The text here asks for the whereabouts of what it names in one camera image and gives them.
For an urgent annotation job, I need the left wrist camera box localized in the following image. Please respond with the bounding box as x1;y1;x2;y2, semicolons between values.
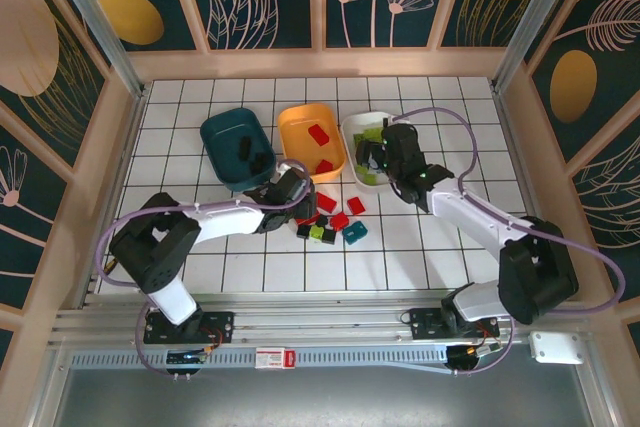
285;168;313;199

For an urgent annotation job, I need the red white label sticker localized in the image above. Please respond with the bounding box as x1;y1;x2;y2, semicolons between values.
254;346;297;371

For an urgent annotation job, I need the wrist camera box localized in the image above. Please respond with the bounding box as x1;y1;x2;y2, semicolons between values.
285;168;313;199
380;120;418;149

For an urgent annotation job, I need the white plastic container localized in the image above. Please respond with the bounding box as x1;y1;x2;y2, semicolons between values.
340;110;409;196

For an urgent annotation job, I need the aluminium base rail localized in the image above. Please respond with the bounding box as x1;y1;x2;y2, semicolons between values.
49;290;594;348

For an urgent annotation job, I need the aluminium corner post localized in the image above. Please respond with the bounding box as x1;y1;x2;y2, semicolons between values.
42;0;147;98
492;0;559;93

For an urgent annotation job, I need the orange plastic container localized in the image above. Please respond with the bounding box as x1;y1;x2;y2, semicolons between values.
277;103;347;184

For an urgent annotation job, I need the white plastic box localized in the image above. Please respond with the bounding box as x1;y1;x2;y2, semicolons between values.
528;330;586;366

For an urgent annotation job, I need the teal lego brick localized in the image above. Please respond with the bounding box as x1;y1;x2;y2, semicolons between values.
342;220;370;247

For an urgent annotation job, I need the grey slotted cable duct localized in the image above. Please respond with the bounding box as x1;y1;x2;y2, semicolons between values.
69;346;454;374

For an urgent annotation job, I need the purple cable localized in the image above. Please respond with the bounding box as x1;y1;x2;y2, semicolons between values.
384;106;627;379
97;159;311;381

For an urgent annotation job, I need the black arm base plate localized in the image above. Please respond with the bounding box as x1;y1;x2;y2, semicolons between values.
143;310;236;346
409;306;501;344

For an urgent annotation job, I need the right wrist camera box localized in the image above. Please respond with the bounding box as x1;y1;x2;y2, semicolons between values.
380;120;418;149

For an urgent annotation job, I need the teal plastic container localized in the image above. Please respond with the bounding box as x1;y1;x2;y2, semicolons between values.
199;107;276;192

